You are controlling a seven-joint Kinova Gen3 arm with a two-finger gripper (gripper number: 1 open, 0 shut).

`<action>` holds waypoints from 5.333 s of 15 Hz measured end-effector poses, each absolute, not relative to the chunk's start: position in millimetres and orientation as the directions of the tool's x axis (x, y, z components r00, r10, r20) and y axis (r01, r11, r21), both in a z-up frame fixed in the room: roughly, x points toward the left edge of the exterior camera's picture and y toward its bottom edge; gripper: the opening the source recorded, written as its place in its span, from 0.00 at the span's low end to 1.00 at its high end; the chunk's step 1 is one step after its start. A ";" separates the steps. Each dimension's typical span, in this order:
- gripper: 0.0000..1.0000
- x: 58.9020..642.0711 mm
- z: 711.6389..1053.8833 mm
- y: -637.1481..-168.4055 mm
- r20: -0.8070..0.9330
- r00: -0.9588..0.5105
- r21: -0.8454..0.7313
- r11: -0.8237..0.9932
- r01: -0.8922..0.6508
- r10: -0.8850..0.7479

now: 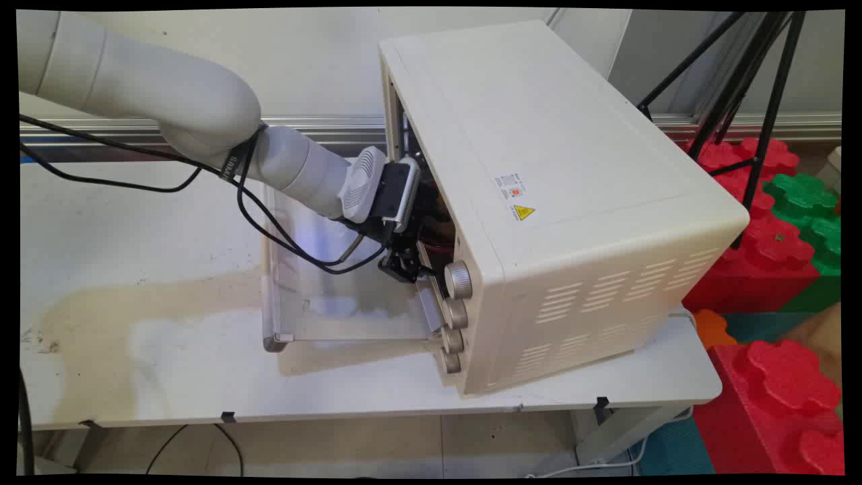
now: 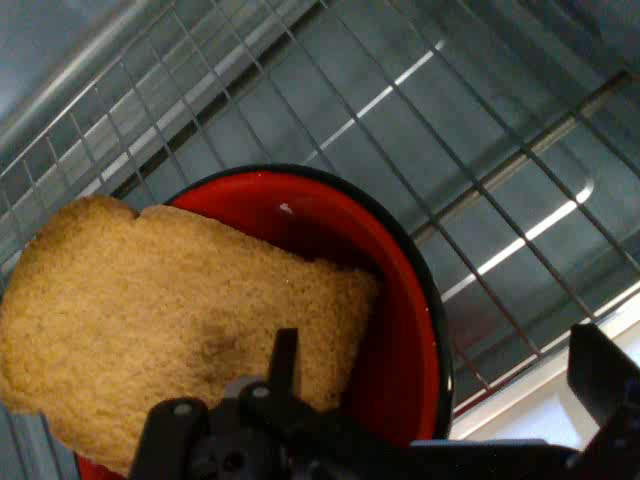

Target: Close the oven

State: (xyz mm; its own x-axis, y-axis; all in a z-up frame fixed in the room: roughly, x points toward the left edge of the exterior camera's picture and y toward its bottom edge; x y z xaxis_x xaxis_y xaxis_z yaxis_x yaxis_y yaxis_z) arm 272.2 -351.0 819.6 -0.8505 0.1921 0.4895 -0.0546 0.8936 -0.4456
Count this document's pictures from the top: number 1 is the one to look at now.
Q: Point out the black table edge clip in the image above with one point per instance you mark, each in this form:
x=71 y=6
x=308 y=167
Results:
x=229 y=417
x=601 y=404

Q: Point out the white toaster oven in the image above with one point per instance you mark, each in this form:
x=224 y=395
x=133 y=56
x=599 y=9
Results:
x=572 y=202

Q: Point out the large silver oven knob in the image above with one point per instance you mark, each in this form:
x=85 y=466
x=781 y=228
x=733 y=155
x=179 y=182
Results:
x=458 y=279

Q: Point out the black tripod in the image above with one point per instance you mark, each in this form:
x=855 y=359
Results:
x=761 y=101

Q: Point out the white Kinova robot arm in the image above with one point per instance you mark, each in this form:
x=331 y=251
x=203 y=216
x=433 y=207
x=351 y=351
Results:
x=168 y=94

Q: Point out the white table leg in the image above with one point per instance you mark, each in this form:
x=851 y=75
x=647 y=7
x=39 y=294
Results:
x=619 y=431

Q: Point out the yellow warning sticker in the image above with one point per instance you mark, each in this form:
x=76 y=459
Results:
x=524 y=213

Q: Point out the teal foam mat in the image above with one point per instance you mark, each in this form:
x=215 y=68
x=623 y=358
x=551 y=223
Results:
x=761 y=327

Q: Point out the glass oven door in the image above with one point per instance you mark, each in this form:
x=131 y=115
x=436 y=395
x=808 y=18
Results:
x=316 y=296

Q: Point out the small silver oven knob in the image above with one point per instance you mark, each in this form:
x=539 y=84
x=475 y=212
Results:
x=451 y=362

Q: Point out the white label sticker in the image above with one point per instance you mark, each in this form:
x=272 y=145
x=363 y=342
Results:
x=510 y=186

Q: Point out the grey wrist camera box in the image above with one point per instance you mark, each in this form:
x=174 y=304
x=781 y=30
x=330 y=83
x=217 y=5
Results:
x=404 y=192

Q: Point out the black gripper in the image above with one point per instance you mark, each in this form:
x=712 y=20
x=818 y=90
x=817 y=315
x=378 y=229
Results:
x=404 y=229

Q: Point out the orange foam piece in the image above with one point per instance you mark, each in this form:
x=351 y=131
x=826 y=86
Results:
x=714 y=329

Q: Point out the large red foam block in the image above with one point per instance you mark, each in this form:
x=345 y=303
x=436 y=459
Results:
x=774 y=404

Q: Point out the green foam block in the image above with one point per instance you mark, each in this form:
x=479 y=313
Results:
x=808 y=202

